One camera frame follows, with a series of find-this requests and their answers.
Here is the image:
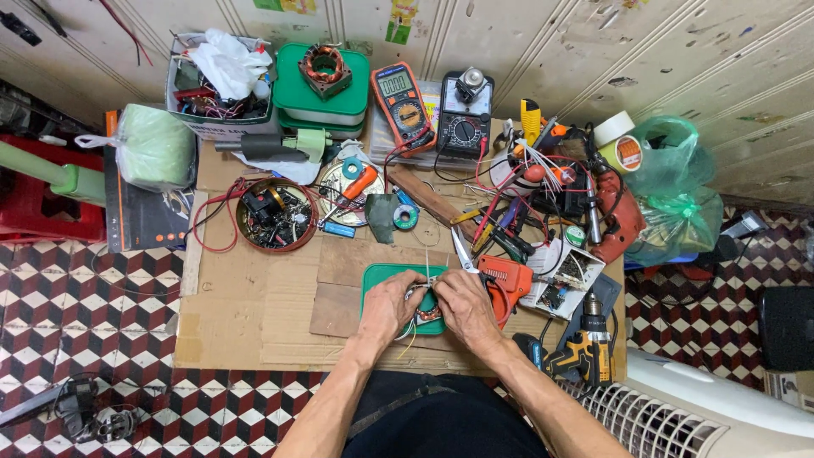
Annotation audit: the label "person's left hand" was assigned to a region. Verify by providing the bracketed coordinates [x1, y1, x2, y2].
[358, 269, 429, 351]

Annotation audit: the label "person's right hand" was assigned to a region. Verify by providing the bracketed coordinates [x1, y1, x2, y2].
[433, 270, 507, 352]

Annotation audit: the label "copper wound motor stator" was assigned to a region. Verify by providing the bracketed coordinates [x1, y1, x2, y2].
[404, 280, 446, 328]

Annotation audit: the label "green plastic lid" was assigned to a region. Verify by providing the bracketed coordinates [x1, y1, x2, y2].
[360, 263, 450, 337]

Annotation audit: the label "silver scissors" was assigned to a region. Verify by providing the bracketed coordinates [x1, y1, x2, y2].
[450, 226, 479, 276]

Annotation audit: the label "brown plywood board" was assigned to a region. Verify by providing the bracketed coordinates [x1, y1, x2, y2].
[309, 238, 459, 339]

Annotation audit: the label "orange soldering gun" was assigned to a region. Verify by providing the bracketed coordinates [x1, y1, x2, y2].
[477, 254, 535, 330]

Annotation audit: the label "green solder spool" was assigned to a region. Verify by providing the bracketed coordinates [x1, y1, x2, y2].
[392, 204, 420, 231]

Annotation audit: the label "dark green insulation sheet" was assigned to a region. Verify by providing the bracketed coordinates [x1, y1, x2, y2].
[365, 193, 400, 245]

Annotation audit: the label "brown wooden strip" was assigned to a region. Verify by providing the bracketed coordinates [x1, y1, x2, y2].
[387, 167, 479, 243]

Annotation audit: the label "round gold tin lid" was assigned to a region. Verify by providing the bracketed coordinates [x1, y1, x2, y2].
[316, 159, 387, 228]

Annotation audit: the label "small white parts box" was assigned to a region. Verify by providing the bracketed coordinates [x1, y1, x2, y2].
[518, 238, 606, 321]

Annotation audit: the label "white cup of tools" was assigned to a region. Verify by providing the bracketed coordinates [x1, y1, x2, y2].
[488, 145, 541, 197]

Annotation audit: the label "person's black shorts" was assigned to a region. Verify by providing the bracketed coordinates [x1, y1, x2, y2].
[340, 371, 551, 458]

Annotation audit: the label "round tin of screws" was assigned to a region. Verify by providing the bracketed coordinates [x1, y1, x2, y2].
[234, 177, 319, 254]

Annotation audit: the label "brown cardboard sheet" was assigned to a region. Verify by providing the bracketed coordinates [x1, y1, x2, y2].
[173, 117, 628, 383]

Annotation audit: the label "black analog multimeter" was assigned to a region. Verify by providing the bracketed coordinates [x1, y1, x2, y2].
[436, 70, 496, 160]

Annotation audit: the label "orange digital multimeter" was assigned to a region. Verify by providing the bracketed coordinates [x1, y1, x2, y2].
[370, 61, 438, 159]

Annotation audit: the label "red electric drill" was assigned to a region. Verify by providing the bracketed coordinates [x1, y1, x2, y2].
[584, 162, 647, 265]

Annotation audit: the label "yellow utility knife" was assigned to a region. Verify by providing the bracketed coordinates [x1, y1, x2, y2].
[520, 98, 543, 147]

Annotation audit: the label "silver metal motor part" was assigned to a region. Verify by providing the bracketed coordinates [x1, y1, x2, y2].
[454, 66, 489, 104]

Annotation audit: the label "stacked green lid containers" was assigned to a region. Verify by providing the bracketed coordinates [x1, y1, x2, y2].
[272, 42, 371, 141]

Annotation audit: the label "tape roll orange label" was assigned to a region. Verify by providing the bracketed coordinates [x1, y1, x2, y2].
[598, 135, 644, 174]

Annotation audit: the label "square copper motor stator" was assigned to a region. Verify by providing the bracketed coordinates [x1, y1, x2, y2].
[297, 43, 354, 101]

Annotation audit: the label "white masking tape roll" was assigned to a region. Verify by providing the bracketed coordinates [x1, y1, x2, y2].
[593, 111, 637, 148]

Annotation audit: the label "green plastic bag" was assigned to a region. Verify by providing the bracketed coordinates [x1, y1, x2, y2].
[622, 115, 725, 268]

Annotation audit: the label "cardboard box of parts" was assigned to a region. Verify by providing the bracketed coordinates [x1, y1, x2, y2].
[164, 32, 281, 142]

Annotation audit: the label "white fan housing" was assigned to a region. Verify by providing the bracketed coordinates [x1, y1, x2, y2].
[556, 346, 814, 458]

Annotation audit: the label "black orange carton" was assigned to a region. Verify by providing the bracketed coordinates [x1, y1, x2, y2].
[103, 110, 195, 254]

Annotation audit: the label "white plastic bag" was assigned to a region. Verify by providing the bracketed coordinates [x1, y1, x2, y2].
[188, 28, 273, 101]

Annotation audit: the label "green block in bag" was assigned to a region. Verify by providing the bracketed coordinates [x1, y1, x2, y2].
[75, 103, 198, 193]

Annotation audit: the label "small cardboard carton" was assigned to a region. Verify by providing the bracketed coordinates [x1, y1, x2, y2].
[763, 369, 814, 413]

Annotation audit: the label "green fan pole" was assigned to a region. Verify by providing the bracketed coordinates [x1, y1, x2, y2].
[0, 140, 108, 207]

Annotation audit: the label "red plastic stool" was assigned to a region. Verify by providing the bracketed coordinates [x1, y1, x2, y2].
[0, 134, 108, 244]

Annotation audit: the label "orange handled screwdriver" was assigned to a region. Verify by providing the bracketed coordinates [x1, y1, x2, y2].
[318, 165, 379, 225]

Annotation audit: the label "yellow black cordless drill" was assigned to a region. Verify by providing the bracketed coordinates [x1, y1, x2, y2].
[513, 294, 616, 388]

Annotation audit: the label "red test lead wire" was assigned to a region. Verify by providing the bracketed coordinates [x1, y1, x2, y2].
[192, 177, 250, 254]

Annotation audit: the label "black motor with wires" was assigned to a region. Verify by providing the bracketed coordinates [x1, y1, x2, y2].
[0, 375, 144, 445]

